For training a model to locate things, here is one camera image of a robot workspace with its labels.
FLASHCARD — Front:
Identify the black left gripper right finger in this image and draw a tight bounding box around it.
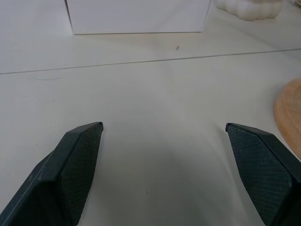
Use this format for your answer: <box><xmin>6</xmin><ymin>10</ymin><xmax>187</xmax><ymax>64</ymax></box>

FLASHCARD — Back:
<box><xmin>225</xmin><ymin>122</ymin><xmax>301</xmax><ymax>226</ymax></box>

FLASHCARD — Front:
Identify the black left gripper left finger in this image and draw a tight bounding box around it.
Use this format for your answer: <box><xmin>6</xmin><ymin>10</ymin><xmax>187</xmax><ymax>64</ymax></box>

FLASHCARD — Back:
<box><xmin>0</xmin><ymin>121</ymin><xmax>104</xmax><ymax>226</ymax></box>

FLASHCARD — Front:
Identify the round wooden board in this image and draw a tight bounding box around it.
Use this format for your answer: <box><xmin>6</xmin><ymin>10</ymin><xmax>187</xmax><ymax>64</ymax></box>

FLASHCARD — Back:
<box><xmin>273</xmin><ymin>77</ymin><xmax>301</xmax><ymax>162</ymax></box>

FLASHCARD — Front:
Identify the white bubble-shaped ceramic object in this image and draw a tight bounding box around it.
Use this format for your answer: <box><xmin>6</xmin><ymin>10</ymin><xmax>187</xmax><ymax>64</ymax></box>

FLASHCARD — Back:
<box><xmin>215</xmin><ymin>0</ymin><xmax>283</xmax><ymax>21</ymax></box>

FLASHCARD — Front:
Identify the white rectangular box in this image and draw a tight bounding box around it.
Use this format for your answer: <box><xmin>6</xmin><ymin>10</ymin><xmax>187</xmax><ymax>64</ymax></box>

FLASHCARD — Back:
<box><xmin>64</xmin><ymin>0</ymin><xmax>212</xmax><ymax>35</ymax></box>

